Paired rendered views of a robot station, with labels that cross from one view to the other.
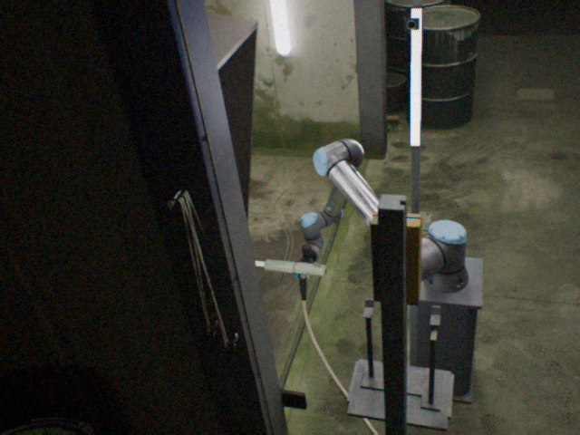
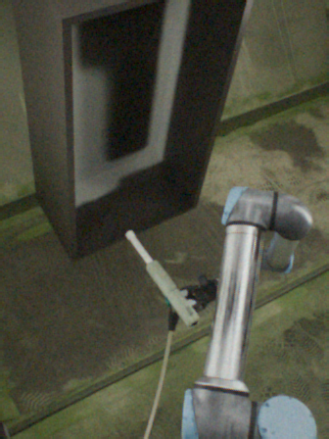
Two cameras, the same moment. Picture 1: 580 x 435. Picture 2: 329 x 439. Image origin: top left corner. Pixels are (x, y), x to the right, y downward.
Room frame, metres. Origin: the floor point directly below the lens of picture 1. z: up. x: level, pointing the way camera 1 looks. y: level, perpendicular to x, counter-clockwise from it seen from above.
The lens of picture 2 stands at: (1.20, -0.77, 2.31)
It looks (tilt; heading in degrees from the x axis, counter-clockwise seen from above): 47 degrees down; 40
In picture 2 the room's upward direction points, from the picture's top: straight up
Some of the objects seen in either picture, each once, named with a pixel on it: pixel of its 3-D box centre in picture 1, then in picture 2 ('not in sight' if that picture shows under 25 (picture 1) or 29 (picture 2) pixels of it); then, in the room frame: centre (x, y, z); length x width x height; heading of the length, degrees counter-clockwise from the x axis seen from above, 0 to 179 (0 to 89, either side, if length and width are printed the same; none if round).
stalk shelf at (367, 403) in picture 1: (400, 392); not in sight; (1.20, -0.28, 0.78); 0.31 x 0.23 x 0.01; 70
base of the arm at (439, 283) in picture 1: (446, 269); not in sight; (1.86, -0.63, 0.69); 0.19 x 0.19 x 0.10
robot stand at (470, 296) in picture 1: (442, 329); not in sight; (1.86, -0.63, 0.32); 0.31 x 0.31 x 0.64; 70
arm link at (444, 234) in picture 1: (445, 245); (280, 434); (1.85, -0.62, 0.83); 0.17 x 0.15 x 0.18; 118
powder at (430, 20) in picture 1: (442, 18); not in sight; (4.55, -1.41, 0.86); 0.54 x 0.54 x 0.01
